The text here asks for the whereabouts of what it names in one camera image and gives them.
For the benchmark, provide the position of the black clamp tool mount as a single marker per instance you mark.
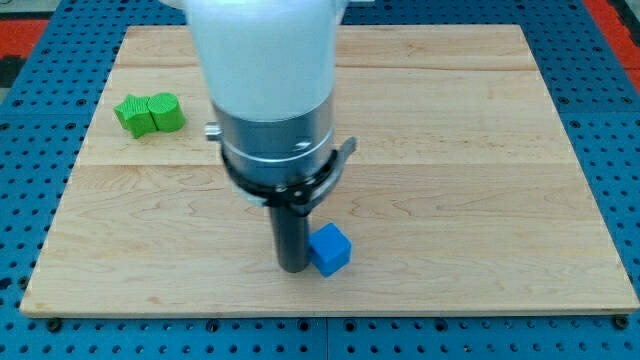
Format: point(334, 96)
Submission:
point(301, 196)

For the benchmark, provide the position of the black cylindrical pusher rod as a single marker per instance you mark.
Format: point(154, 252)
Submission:
point(291, 238)

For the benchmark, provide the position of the blue cube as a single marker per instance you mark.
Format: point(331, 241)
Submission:
point(330, 249)

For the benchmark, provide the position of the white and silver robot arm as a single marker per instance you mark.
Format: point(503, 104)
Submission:
point(269, 67)

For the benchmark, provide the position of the green cylinder block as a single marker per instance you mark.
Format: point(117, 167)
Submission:
point(166, 112)

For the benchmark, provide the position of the wooden board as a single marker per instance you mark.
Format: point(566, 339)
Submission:
point(464, 196)

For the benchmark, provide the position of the green star block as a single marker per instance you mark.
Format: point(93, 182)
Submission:
point(134, 115)

